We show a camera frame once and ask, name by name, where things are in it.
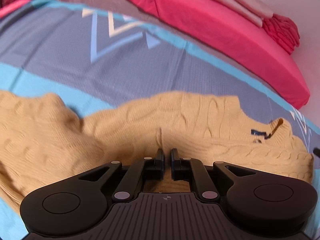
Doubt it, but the blue grey patterned bedsheet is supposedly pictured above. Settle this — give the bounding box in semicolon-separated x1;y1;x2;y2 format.
0;0;320;240

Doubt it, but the red folded blanket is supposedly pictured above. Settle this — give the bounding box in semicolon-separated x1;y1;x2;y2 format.
262;14;301;55

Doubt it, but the yellow cable knit sweater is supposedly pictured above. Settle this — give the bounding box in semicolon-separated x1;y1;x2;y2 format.
0;90;314;207

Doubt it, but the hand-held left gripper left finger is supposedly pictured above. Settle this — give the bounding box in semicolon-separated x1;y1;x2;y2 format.
78;148;165;204

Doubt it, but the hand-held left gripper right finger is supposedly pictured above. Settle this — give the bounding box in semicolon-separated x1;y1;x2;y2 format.
170;148;253;204

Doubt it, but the bed with red sheet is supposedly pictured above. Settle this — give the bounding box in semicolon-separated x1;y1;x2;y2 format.
58;0;311;110

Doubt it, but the folded pink cloth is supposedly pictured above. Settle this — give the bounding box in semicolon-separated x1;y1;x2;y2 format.
206;0;263;27

